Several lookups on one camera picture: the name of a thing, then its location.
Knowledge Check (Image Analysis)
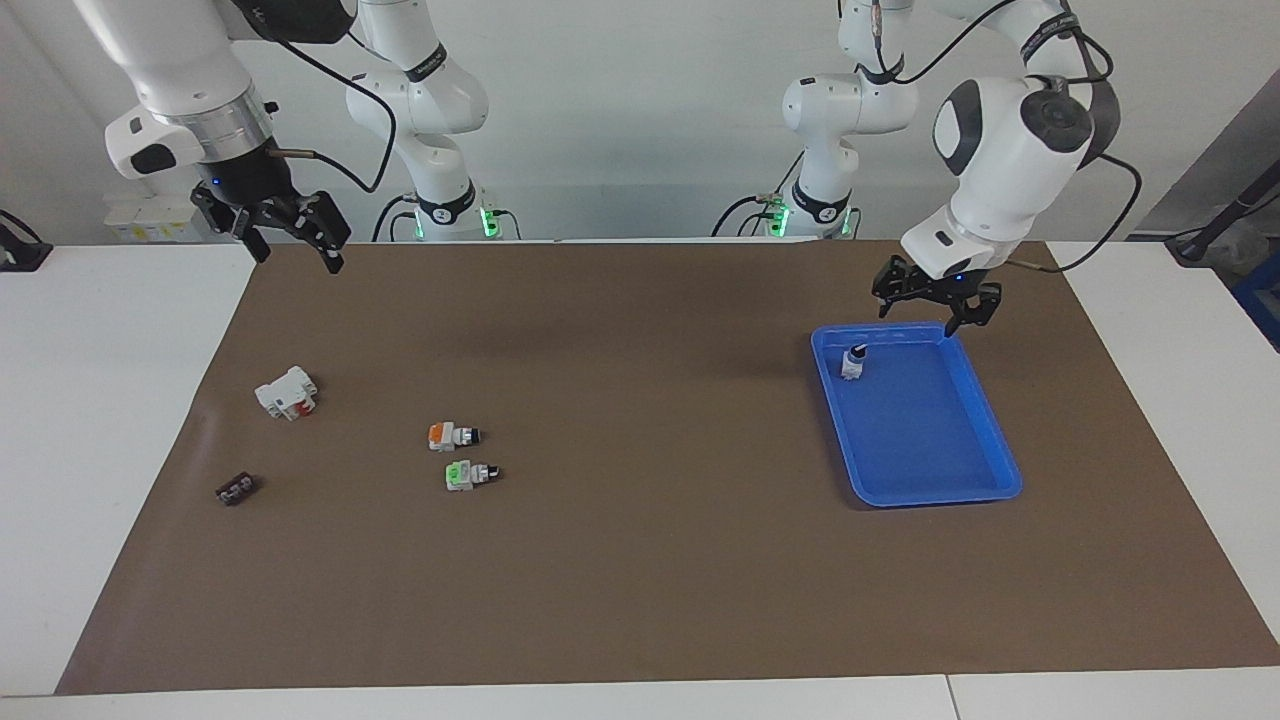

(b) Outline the black clamp device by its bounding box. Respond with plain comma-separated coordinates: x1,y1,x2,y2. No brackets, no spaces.
0,208,54,273

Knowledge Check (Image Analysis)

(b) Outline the white circuit breaker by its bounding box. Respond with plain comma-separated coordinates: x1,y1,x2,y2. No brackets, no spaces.
254,366,320,422

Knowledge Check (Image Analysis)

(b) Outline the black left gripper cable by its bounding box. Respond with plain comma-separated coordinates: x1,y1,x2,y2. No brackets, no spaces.
868,0,1144,275

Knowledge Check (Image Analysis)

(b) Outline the black stand pole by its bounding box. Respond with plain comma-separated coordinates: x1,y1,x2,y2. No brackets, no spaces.
1167,157,1280,268

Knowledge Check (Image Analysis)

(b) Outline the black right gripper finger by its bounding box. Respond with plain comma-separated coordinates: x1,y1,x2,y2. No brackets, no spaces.
284,189,352,274
191,189,272,266

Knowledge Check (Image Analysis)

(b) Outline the blue crate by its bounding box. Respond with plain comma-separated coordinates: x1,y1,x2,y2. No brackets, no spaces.
1232,250,1280,354

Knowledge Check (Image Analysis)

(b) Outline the blue plastic tray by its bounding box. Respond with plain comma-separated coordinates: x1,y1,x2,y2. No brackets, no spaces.
810,321,1024,509

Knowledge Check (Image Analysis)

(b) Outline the green selector switch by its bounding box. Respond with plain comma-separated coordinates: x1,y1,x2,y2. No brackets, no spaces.
444,460,502,494

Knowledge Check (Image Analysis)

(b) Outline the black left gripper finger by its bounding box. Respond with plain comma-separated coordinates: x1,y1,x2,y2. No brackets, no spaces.
944,284,1004,339
871,257,912,322

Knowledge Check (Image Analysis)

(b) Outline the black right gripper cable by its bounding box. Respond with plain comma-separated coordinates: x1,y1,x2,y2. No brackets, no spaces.
230,0,399,197

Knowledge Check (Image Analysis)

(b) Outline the black left base cable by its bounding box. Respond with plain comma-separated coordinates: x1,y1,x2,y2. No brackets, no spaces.
711,149,807,241

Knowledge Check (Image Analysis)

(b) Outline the brown table mat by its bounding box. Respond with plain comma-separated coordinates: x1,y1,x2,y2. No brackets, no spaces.
55,240,1280,697

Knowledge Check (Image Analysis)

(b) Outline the black base cable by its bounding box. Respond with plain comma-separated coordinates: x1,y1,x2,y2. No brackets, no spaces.
711,149,807,241
371,192,414,244

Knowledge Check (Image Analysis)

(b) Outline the black right base cable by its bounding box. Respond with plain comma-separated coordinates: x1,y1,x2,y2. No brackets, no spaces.
371,192,414,244

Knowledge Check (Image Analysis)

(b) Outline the white power strip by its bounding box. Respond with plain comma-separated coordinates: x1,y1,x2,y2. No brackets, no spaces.
104,193,207,244

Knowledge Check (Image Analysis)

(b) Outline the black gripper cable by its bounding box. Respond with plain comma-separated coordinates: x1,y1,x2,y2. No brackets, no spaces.
868,0,1144,275
230,0,399,197

